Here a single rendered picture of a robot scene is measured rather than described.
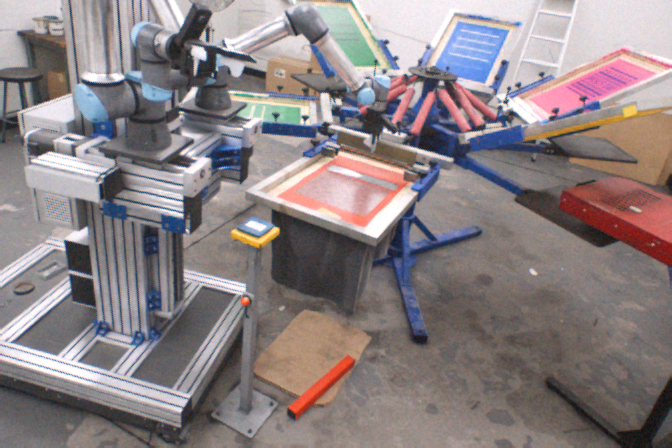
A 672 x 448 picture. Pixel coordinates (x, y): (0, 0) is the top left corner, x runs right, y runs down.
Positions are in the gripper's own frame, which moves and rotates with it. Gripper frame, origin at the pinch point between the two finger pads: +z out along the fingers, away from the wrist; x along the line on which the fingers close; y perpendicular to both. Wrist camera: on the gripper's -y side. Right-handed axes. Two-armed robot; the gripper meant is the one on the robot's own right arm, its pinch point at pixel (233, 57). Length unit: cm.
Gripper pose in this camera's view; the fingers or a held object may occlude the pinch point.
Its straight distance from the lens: 119.8
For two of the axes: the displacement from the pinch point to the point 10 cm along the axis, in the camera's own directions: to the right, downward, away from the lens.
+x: -6.0, 1.6, -7.8
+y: -2.1, 9.2, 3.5
